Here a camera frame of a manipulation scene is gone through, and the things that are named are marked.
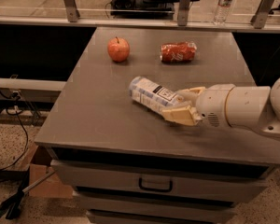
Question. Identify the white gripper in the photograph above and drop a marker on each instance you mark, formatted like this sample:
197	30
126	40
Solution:
211	104

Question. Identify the blue label plastic bottle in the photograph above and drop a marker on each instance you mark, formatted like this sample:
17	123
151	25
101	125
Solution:
153	95

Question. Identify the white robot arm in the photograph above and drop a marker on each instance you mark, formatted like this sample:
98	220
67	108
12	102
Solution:
256	109

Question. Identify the red apple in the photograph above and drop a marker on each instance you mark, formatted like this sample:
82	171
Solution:
118	49

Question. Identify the clear water bottle background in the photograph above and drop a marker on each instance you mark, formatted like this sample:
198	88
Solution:
222	11

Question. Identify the crushed red soda can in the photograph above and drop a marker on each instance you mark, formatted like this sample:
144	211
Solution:
178	52

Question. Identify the grey drawer cabinet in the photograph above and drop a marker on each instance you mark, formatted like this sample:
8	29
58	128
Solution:
102	141

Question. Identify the black equipment behind glass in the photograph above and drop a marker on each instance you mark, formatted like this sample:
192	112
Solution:
144	9

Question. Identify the cardboard box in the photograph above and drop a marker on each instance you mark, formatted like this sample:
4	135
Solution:
39	165

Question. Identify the black drawer handle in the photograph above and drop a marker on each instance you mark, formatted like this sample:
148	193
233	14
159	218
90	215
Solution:
155	186

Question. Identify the metal railing frame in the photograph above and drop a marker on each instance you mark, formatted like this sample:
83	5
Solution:
97	13

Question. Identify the black handled floor tool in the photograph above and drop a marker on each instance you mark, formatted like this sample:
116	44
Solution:
9	208

